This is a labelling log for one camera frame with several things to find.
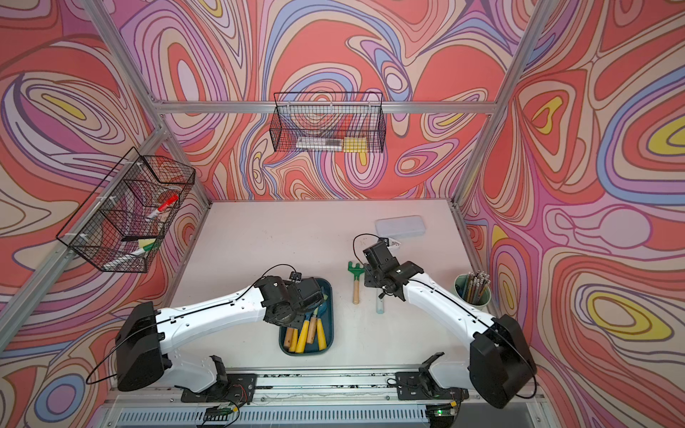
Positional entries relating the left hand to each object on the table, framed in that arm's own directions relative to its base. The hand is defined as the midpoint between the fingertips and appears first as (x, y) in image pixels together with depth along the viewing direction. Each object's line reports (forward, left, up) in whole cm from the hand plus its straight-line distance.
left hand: (297, 320), depth 78 cm
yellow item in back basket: (+51, -18, +27) cm, 61 cm away
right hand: (+12, -24, +2) cm, 27 cm away
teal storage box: (-3, -5, -6) cm, 8 cm away
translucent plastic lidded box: (+43, -38, -7) cm, 58 cm away
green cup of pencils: (+7, -52, +7) cm, 53 cm away
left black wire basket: (+19, +49, +22) cm, 57 cm away
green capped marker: (+11, +41, +20) cm, 47 cm away
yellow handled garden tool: (-3, -7, -6) cm, 9 cm away
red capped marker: (+25, +39, +23) cm, 52 cm away
